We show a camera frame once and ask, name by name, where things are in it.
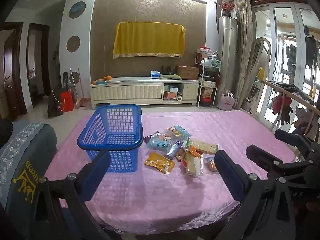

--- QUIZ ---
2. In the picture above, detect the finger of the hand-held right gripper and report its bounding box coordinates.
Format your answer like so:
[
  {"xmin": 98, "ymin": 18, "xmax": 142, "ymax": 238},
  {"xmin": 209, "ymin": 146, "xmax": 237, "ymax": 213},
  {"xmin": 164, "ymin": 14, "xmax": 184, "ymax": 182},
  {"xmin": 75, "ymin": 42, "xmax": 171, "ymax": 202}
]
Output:
[
  {"xmin": 246, "ymin": 145, "xmax": 313, "ymax": 178},
  {"xmin": 274, "ymin": 129, "xmax": 320, "ymax": 153}
]

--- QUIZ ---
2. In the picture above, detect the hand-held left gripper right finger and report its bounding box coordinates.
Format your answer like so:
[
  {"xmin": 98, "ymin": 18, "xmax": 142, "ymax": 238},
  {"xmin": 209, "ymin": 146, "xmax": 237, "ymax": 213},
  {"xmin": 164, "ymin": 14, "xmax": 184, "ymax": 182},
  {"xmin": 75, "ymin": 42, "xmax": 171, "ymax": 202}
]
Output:
[{"xmin": 214, "ymin": 150, "xmax": 300, "ymax": 240}]

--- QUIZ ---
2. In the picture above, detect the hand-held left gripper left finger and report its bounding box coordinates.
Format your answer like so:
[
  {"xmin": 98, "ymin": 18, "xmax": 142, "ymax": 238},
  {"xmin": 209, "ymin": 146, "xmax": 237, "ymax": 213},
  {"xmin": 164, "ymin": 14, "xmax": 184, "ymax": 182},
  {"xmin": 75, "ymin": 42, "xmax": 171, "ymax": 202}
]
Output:
[{"xmin": 31, "ymin": 150, "xmax": 123, "ymax": 240}]

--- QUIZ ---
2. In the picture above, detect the white blue-edged snack packet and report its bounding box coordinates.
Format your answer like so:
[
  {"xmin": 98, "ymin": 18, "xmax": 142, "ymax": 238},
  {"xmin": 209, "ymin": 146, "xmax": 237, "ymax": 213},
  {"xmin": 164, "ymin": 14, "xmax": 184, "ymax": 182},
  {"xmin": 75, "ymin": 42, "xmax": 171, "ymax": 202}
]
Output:
[{"xmin": 204, "ymin": 156, "xmax": 219, "ymax": 174}]

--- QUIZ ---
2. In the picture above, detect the blue plastic basket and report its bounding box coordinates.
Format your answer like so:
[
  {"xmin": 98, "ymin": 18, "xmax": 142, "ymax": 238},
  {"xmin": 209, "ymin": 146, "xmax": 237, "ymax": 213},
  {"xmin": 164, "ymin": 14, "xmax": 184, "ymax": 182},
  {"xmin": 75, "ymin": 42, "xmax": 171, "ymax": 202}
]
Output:
[{"xmin": 77, "ymin": 104, "xmax": 144, "ymax": 173}]

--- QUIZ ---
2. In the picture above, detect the clear bread packet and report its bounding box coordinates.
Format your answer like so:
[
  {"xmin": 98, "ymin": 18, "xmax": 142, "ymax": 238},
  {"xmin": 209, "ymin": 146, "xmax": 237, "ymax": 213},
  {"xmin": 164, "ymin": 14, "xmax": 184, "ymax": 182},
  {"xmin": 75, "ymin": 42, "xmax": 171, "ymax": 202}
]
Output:
[{"xmin": 184, "ymin": 152, "xmax": 204, "ymax": 177}]

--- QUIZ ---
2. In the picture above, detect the speckled cracker packet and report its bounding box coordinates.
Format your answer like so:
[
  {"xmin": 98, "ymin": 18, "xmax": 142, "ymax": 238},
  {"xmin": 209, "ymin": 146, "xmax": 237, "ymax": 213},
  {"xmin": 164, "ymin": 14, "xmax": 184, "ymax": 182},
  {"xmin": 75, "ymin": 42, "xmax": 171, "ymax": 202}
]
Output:
[{"xmin": 187, "ymin": 140, "xmax": 218, "ymax": 155}]

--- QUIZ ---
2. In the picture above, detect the orange snack packet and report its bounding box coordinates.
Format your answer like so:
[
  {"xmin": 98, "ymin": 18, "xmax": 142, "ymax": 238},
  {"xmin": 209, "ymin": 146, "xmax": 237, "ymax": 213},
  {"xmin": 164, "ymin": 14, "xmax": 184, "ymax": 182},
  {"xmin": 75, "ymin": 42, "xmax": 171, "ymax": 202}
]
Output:
[{"xmin": 187, "ymin": 145, "xmax": 200, "ymax": 157}]

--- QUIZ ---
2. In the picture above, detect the blue gum pack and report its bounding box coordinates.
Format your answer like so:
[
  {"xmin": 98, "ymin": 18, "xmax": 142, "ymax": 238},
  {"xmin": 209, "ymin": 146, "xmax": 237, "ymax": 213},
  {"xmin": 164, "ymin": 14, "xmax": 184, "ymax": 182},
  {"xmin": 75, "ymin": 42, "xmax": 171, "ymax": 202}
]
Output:
[{"xmin": 164, "ymin": 141, "xmax": 182, "ymax": 159}]

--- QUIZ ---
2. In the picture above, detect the yellow snack pouch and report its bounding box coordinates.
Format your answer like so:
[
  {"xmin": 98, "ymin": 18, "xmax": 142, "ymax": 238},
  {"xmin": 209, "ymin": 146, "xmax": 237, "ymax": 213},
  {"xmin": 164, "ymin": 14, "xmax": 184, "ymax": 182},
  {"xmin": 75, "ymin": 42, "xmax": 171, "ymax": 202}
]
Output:
[{"xmin": 144, "ymin": 152, "xmax": 175, "ymax": 175}]

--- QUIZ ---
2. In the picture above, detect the wooden drying rack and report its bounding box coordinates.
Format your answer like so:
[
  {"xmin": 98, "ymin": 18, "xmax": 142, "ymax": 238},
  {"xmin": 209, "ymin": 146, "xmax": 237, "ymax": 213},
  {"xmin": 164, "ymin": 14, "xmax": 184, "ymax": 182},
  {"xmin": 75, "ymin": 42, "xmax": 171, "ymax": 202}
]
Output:
[{"xmin": 261, "ymin": 80, "xmax": 320, "ymax": 155}]

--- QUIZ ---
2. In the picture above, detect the pink table cloth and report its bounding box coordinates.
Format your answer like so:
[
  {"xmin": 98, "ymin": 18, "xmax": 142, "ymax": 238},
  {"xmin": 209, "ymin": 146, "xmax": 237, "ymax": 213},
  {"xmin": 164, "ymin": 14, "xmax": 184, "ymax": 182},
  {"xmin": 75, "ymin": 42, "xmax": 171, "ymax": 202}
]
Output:
[{"xmin": 44, "ymin": 111, "xmax": 297, "ymax": 234}]

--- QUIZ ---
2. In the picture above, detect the pink bag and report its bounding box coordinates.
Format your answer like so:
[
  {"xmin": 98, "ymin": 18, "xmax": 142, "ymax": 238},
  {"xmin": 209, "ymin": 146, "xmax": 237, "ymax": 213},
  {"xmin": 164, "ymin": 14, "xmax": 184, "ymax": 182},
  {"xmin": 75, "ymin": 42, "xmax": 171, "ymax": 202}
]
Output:
[{"xmin": 220, "ymin": 91, "xmax": 237, "ymax": 111}]

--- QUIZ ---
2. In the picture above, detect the broom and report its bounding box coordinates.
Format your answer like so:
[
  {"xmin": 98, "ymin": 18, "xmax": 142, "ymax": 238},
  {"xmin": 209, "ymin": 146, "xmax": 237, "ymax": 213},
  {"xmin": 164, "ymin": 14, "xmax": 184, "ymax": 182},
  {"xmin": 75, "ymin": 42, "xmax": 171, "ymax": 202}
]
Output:
[{"xmin": 75, "ymin": 67, "xmax": 88, "ymax": 109}]

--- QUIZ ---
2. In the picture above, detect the grey-blue chair cover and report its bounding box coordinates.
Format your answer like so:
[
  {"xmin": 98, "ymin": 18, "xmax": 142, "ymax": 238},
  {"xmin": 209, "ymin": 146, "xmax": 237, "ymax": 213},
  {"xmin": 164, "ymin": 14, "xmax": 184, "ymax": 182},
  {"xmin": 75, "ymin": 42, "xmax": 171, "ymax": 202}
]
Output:
[{"xmin": 0, "ymin": 121, "xmax": 59, "ymax": 240}]

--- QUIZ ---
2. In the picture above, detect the red bag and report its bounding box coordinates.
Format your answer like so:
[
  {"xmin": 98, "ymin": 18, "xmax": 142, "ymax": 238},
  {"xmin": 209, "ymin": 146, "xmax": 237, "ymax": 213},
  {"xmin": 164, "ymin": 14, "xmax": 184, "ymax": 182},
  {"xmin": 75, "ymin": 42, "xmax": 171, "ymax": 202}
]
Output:
[{"xmin": 60, "ymin": 91, "xmax": 75, "ymax": 112}]

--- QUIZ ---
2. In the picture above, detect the dark bag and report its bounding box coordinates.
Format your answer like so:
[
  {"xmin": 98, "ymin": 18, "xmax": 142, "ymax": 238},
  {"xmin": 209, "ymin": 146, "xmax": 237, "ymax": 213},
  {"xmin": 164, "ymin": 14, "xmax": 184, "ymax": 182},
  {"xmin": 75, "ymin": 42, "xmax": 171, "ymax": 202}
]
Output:
[{"xmin": 47, "ymin": 87, "xmax": 63, "ymax": 118}]

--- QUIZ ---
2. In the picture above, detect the cream TV cabinet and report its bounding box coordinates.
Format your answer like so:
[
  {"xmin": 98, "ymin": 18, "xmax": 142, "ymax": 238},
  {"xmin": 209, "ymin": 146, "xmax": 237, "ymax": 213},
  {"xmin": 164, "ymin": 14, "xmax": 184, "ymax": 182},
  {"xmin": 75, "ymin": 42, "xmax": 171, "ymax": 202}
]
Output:
[{"xmin": 89, "ymin": 76, "xmax": 200, "ymax": 109}]

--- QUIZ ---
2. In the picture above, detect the metal mop pole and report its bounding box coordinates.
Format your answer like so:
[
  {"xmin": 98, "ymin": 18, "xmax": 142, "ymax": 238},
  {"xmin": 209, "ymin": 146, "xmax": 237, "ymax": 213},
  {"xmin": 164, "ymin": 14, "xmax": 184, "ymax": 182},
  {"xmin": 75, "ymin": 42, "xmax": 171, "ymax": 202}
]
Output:
[{"xmin": 69, "ymin": 67, "xmax": 77, "ymax": 98}]

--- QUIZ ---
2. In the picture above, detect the tower air conditioner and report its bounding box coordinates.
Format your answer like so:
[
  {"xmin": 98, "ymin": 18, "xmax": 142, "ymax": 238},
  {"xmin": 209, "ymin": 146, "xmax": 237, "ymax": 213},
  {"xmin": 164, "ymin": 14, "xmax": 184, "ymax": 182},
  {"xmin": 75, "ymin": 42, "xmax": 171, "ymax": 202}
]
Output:
[{"xmin": 217, "ymin": 16, "xmax": 238, "ymax": 105}]

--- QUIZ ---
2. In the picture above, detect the patterned beige curtain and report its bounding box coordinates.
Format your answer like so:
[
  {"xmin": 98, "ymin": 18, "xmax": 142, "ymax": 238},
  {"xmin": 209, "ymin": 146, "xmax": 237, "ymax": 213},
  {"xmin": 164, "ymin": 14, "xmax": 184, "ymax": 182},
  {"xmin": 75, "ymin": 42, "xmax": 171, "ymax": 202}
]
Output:
[{"xmin": 234, "ymin": 0, "xmax": 253, "ymax": 108}]

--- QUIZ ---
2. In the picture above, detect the white metal rack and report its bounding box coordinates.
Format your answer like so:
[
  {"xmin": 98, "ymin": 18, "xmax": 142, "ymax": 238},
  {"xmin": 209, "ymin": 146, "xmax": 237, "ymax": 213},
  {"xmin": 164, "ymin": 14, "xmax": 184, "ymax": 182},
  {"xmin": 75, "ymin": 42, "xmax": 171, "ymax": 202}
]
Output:
[{"xmin": 197, "ymin": 57, "xmax": 222, "ymax": 107}]

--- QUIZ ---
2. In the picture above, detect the glass balcony door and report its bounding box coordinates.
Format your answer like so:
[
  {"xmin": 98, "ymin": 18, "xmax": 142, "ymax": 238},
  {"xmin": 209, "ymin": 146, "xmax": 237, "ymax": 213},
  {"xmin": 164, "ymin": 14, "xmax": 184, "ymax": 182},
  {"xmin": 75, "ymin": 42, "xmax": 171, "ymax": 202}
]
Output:
[{"xmin": 251, "ymin": 2, "xmax": 320, "ymax": 130}]

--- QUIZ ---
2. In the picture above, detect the brown cardboard box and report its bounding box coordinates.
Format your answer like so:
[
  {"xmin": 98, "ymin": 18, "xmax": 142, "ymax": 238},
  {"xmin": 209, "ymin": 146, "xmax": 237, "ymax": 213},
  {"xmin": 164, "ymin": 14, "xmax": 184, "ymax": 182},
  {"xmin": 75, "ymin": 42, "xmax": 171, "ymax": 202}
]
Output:
[{"xmin": 177, "ymin": 66, "xmax": 200, "ymax": 80}]

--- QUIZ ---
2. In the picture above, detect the red and white box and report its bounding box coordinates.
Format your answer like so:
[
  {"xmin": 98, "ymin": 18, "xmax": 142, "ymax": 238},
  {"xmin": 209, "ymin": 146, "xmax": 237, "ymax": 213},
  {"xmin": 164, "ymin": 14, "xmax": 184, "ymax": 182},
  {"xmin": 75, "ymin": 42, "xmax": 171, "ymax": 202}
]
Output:
[{"xmin": 196, "ymin": 46, "xmax": 213, "ymax": 58}]

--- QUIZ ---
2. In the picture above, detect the dark wooden door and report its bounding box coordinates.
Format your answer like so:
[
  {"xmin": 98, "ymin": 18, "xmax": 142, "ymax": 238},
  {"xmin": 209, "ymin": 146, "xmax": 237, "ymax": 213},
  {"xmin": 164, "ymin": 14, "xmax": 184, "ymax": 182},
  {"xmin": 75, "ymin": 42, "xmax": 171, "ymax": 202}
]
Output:
[{"xmin": 0, "ymin": 22, "xmax": 27, "ymax": 120}]

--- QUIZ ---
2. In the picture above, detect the vase with red flowers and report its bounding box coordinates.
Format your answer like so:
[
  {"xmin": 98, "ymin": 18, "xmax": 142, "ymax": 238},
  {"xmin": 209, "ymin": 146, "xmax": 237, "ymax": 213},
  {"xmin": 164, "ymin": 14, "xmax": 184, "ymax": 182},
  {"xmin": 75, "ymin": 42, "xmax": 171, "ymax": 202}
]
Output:
[{"xmin": 218, "ymin": 1, "xmax": 236, "ymax": 17}]

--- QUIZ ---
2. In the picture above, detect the yellow cloth covered TV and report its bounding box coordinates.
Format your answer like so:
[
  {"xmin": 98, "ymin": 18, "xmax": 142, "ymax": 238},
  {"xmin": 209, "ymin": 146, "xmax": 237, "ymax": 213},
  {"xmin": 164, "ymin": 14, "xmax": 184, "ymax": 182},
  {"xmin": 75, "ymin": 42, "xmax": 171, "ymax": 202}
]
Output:
[{"xmin": 113, "ymin": 22, "xmax": 186, "ymax": 60}]

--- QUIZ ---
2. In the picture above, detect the arched wooden frame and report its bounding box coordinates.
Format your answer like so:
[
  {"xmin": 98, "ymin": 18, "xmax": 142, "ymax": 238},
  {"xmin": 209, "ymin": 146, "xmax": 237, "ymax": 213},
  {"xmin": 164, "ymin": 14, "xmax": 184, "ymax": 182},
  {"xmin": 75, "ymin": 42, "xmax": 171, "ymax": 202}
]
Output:
[{"xmin": 240, "ymin": 37, "xmax": 272, "ymax": 113}]

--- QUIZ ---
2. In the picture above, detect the dark wooden door frame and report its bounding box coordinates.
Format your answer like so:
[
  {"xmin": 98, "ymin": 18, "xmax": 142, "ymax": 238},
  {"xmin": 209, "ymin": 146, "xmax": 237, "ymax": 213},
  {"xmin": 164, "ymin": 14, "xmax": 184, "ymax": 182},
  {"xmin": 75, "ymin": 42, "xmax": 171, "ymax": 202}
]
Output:
[{"xmin": 26, "ymin": 23, "xmax": 50, "ymax": 108}]

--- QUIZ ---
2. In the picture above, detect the round brown wall plate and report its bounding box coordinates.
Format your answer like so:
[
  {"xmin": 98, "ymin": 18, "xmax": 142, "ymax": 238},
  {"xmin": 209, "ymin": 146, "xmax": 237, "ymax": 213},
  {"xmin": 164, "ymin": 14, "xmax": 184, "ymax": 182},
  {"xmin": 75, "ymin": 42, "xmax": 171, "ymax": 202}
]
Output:
[{"xmin": 66, "ymin": 35, "xmax": 81, "ymax": 53}]

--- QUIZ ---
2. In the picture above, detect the round blue wall plate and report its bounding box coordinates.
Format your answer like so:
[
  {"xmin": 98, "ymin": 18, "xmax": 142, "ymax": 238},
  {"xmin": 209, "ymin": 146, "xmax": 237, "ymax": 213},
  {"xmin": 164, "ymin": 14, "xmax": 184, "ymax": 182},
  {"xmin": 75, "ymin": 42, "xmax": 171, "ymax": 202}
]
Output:
[{"xmin": 68, "ymin": 1, "xmax": 86, "ymax": 19}]

